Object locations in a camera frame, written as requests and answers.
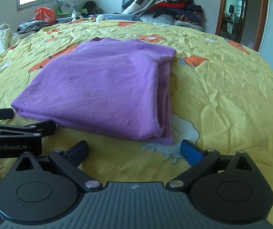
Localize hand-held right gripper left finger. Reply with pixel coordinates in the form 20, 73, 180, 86
12, 140, 103, 192

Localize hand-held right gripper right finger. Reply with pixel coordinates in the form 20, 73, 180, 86
166, 139, 262, 192

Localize purple knit sweater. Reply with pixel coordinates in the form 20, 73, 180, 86
11, 37, 177, 146

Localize dark patterned clothes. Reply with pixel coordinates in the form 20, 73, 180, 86
17, 20, 44, 35

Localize pile of folded clothes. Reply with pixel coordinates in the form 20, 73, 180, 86
122, 0, 205, 30

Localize yellow printed bedsheet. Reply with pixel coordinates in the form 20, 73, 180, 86
0, 19, 273, 229

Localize white padded jacket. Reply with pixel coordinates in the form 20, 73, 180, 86
0, 23, 20, 53

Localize orange plastic bag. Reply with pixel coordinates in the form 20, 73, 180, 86
33, 7, 56, 24

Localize green plastic chair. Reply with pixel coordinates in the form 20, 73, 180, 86
56, 7, 88, 18

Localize white and black cloth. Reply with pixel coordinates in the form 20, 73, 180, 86
72, 11, 89, 21

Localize checkered bag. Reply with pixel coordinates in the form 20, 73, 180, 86
246, 38, 257, 50

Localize floral pillow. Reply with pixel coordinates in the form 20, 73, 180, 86
56, 0, 79, 15

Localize black backpack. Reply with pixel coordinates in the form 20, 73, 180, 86
82, 1, 96, 13

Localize blue quilt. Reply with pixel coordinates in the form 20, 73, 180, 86
89, 13, 143, 22

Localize white bedding bundle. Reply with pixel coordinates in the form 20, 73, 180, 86
140, 14, 175, 26

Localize wooden door frame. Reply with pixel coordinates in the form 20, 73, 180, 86
215, 0, 269, 53

